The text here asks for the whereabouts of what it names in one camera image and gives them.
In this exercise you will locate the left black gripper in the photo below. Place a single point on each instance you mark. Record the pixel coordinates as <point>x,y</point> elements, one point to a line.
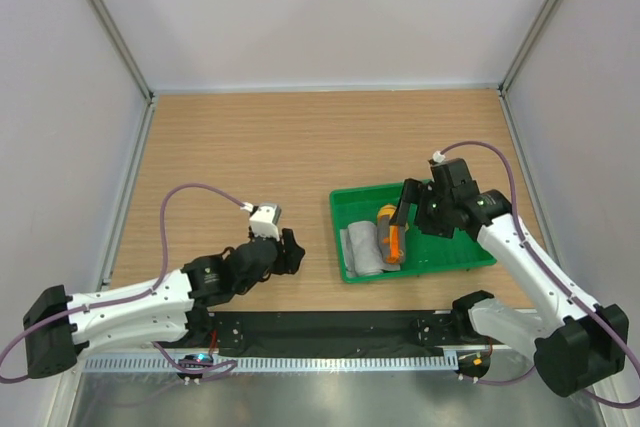
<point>289,252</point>

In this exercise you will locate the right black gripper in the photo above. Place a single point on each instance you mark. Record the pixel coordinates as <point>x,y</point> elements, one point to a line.
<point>414,192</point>

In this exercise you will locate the grey orange happy towel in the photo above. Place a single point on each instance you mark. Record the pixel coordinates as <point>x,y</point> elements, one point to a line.
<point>391,238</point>

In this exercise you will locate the grey panda towel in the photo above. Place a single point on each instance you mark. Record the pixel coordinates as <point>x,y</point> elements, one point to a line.
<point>361,253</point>

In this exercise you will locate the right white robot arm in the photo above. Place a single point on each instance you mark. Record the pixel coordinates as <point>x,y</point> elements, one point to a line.
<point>572,340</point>

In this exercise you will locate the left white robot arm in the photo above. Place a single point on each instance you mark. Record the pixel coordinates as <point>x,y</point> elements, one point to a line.
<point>62,328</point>

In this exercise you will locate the green plastic tray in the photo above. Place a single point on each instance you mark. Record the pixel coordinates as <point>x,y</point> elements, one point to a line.
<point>426,254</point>

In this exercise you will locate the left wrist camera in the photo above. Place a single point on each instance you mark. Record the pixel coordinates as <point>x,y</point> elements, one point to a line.
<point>263,220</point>

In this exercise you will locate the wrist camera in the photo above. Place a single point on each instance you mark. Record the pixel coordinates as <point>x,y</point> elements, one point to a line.
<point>437,158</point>
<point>263,220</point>

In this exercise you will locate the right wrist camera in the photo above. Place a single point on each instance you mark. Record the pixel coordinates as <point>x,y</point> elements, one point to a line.
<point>437,158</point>

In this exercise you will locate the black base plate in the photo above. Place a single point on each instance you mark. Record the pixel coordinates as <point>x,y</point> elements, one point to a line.
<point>330,334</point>

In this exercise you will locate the slotted cable duct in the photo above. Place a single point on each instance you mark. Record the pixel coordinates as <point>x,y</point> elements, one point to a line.
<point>156,363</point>

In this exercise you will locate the right aluminium frame post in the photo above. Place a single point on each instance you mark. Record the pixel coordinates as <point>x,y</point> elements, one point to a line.
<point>537,28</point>

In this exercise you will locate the aluminium frame post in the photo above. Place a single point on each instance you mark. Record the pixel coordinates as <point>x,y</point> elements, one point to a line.
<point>537,28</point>
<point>114,35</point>

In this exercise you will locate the left aluminium frame post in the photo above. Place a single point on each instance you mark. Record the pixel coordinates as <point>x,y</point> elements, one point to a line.
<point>114,35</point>

